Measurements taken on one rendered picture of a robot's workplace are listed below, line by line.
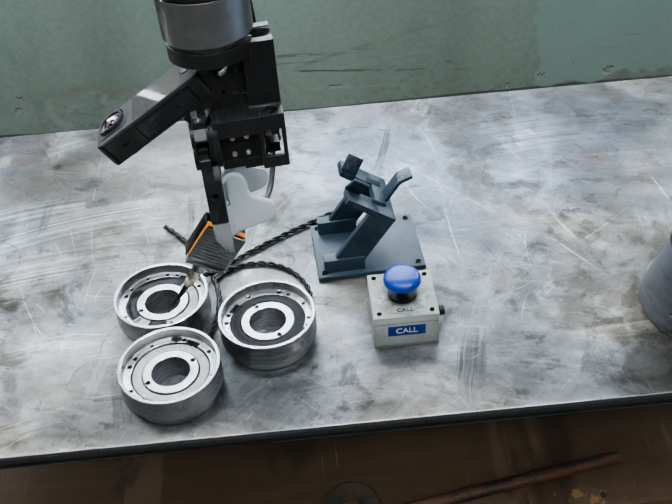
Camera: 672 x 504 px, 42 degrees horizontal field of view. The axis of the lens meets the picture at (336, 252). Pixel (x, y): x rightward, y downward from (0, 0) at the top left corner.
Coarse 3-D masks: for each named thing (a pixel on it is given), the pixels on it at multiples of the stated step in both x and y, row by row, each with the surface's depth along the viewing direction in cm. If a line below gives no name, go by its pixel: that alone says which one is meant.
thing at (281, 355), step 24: (240, 288) 97; (264, 288) 98; (288, 288) 97; (264, 312) 96; (288, 312) 95; (312, 312) 93; (264, 336) 92; (312, 336) 93; (240, 360) 92; (264, 360) 91; (288, 360) 91
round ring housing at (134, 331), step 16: (144, 272) 100; (160, 272) 101; (176, 272) 101; (128, 288) 99; (160, 288) 99; (176, 288) 99; (144, 304) 97; (160, 304) 100; (176, 304) 100; (208, 304) 97; (128, 320) 94; (192, 320) 94; (128, 336) 95
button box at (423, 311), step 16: (368, 288) 95; (384, 288) 95; (432, 288) 94; (368, 304) 99; (384, 304) 93; (400, 304) 93; (416, 304) 92; (432, 304) 92; (384, 320) 91; (400, 320) 92; (416, 320) 92; (432, 320) 92; (384, 336) 93; (400, 336) 93; (416, 336) 93; (432, 336) 93
